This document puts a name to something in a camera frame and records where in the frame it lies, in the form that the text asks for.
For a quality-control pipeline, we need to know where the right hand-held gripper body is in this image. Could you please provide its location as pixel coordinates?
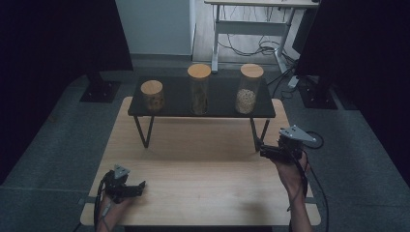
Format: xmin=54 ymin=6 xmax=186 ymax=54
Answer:
xmin=278 ymin=125 xmax=317 ymax=163

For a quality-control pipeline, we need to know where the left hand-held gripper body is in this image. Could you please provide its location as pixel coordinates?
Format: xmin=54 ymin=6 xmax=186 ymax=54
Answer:
xmin=102 ymin=164 xmax=132 ymax=204

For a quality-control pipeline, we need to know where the black metal rack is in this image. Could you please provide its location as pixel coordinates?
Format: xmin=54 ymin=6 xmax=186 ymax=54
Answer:
xmin=128 ymin=75 xmax=277 ymax=153

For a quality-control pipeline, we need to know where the glass jar with pale grains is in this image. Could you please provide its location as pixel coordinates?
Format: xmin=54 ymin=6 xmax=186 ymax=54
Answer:
xmin=234 ymin=63 xmax=265 ymax=115

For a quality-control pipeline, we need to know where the short glass jar wooden lid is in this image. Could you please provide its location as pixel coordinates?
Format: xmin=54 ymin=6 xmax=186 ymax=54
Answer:
xmin=140 ymin=79 xmax=165 ymax=114

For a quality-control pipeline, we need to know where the glass jar with dark contents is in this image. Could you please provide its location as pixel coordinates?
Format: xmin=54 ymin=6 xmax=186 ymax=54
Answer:
xmin=187 ymin=63 xmax=213 ymax=116

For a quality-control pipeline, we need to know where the black stand base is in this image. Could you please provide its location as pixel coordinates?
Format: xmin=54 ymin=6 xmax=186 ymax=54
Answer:
xmin=79 ymin=71 xmax=122 ymax=104
xmin=298 ymin=76 xmax=338 ymax=110

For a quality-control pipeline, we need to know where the white power strip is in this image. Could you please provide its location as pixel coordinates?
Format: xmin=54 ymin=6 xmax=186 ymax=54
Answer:
xmin=287 ymin=75 xmax=300 ymax=90

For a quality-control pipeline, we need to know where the dark curtain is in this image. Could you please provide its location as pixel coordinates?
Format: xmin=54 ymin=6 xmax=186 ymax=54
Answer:
xmin=294 ymin=0 xmax=410 ymax=188
xmin=0 ymin=0 xmax=133 ymax=186

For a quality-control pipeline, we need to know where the white-legged desk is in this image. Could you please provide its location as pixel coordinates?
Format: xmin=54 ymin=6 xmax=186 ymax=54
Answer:
xmin=203 ymin=0 xmax=320 ymax=74

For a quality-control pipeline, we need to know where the white cabinet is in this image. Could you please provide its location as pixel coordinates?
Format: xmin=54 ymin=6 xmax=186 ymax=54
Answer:
xmin=114 ymin=0 xmax=196 ymax=56

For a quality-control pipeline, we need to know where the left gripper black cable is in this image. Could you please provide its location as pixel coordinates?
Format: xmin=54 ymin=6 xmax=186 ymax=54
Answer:
xmin=93 ymin=172 xmax=114 ymax=232

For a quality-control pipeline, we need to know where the black floor cable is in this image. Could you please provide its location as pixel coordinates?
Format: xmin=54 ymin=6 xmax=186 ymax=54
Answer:
xmin=303 ymin=130 xmax=331 ymax=232

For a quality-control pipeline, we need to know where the black power strip cable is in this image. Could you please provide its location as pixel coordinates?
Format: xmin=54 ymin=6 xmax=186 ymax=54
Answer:
xmin=266 ymin=61 xmax=301 ymax=101

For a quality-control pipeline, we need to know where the black cable tangle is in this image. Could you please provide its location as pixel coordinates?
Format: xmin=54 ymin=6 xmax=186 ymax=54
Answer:
xmin=217 ymin=6 xmax=296 ymax=66

